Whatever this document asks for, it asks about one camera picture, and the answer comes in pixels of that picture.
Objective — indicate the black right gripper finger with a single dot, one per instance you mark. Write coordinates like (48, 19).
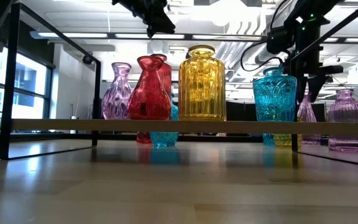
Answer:
(301, 88)
(316, 87)

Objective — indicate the large blue embossed glass vase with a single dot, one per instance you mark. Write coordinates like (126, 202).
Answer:
(274, 96)

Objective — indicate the tall purple faceted glass vase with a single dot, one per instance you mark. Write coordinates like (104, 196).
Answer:
(306, 116)

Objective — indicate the red ribbed cylinder glass vase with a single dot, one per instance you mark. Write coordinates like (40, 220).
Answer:
(166, 74)

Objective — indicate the red flared cone glass vase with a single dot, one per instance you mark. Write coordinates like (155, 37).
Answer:
(148, 99)

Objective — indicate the purple dimpled flared glass vase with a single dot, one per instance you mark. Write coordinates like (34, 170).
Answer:
(117, 99)

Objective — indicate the tall yellow ribbed glass vase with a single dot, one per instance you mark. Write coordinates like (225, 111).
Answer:
(202, 87)

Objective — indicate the wooden shelf with black frame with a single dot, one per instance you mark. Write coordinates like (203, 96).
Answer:
(197, 126)

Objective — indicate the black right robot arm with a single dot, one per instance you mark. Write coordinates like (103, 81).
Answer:
(309, 37)

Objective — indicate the wide purple ribbed glass jar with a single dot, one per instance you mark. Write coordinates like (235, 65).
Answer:
(347, 112)

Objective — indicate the yellow honeycomb glass vase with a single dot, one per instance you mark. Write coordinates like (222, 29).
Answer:
(286, 140)

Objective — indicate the blue square patterned glass vase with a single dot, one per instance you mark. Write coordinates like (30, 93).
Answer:
(165, 139)

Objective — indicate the large window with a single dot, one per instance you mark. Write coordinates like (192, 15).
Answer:
(30, 77)

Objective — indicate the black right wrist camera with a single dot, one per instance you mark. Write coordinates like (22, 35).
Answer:
(280, 40)

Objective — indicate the black wall camera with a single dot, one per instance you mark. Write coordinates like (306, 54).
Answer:
(87, 59)

